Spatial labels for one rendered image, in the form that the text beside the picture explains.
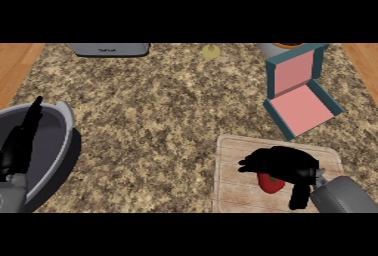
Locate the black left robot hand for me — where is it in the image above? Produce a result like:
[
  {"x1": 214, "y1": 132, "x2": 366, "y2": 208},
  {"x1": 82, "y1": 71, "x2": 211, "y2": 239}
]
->
[{"x1": 0, "y1": 95, "x2": 44, "y2": 183}]

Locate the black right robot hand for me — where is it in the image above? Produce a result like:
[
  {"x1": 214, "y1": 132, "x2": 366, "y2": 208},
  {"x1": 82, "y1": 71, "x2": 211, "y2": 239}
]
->
[{"x1": 237, "y1": 145, "x2": 320, "y2": 211}]

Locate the red tomato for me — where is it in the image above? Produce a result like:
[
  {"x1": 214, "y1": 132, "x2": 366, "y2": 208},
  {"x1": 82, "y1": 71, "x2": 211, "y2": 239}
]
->
[{"x1": 257, "y1": 172, "x2": 286, "y2": 195}]

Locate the pale wooden cutting board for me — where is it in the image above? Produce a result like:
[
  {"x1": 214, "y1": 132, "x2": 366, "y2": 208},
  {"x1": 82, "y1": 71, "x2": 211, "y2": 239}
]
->
[{"x1": 211, "y1": 134, "x2": 345, "y2": 214}]

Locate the teal box with pink inside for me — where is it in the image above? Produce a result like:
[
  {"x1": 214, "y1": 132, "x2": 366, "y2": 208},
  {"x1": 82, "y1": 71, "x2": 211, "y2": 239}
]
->
[{"x1": 261, "y1": 43, "x2": 347, "y2": 142}]

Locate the large grey bowl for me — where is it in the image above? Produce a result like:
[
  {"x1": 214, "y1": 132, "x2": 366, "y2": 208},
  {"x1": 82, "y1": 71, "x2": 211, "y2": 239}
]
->
[{"x1": 0, "y1": 100, "x2": 82, "y2": 214}]

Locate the grey appliance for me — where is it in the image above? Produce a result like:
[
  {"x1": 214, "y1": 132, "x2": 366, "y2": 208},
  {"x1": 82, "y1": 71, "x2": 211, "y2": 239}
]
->
[{"x1": 66, "y1": 43, "x2": 150, "y2": 58}]

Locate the grey pot with orange rim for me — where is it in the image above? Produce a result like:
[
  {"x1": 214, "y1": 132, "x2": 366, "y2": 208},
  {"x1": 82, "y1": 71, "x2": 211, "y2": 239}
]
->
[{"x1": 255, "y1": 43, "x2": 310, "y2": 61}]

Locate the yellow-green fruit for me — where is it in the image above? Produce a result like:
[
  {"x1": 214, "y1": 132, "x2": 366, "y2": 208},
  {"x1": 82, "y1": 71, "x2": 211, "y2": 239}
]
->
[{"x1": 201, "y1": 44, "x2": 221, "y2": 61}]

